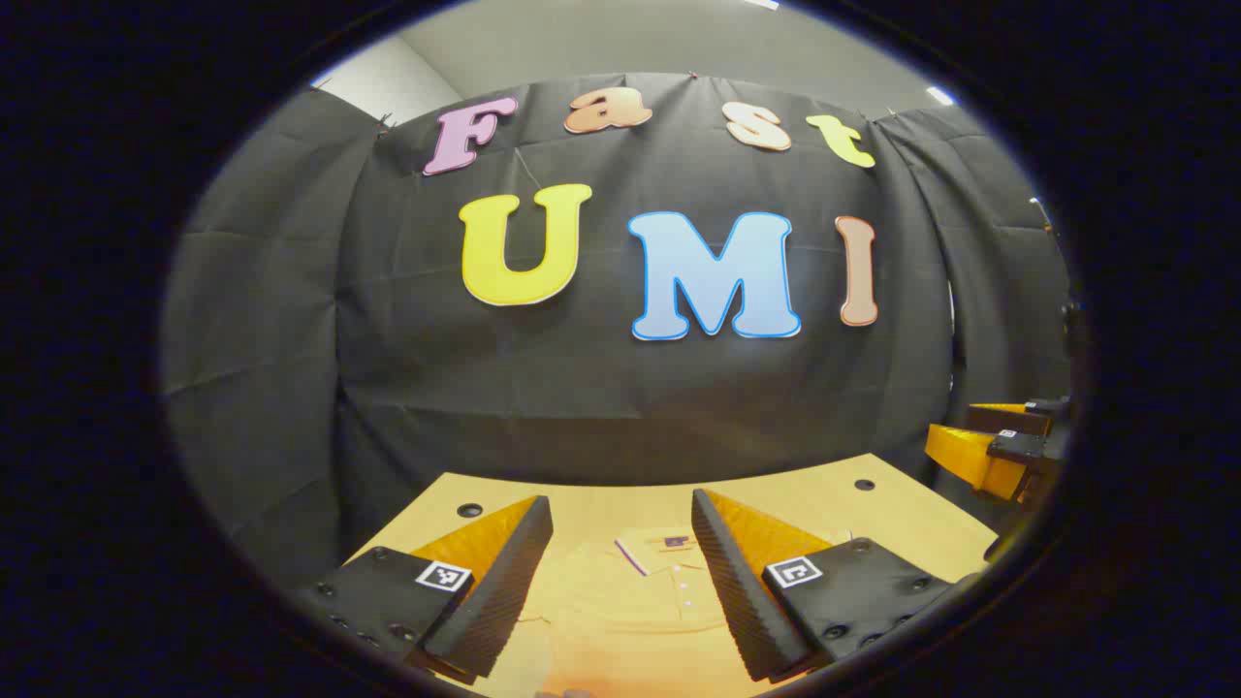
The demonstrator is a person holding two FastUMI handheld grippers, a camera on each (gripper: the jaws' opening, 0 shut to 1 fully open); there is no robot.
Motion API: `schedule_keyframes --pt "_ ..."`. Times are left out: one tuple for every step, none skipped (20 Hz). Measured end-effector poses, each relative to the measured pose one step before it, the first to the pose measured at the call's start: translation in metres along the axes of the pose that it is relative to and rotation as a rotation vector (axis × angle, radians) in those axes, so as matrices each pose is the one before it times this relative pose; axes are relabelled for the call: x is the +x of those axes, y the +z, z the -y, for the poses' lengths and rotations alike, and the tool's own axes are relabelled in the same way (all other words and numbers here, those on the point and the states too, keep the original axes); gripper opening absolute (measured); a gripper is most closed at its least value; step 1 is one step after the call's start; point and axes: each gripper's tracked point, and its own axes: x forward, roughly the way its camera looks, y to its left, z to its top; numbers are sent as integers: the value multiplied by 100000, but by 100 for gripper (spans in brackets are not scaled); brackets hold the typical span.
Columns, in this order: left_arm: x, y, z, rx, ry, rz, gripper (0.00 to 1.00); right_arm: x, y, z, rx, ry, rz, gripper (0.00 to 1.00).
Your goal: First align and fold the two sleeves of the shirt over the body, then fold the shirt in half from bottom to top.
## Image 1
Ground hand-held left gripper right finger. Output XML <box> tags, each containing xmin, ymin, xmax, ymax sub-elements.
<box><xmin>690</xmin><ymin>488</ymin><xmax>956</xmax><ymax>684</ymax></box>

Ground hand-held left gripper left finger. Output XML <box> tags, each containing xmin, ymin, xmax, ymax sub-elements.
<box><xmin>291</xmin><ymin>494</ymin><xmax>555</xmax><ymax>686</ymax></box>

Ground orange T-shirt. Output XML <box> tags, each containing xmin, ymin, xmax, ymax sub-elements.
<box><xmin>485</xmin><ymin>526</ymin><xmax>806</xmax><ymax>698</ymax></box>

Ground black backdrop cloth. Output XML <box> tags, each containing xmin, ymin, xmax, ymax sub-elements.
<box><xmin>160</xmin><ymin>73</ymin><xmax>1072</xmax><ymax>592</ymax></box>

